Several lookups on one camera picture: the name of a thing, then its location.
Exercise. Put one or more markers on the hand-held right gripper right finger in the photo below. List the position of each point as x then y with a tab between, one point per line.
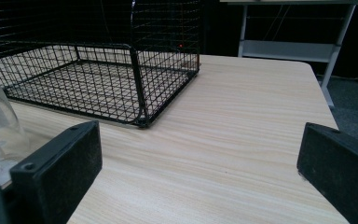
338	168

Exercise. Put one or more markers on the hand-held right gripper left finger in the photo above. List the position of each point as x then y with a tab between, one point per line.
59	168

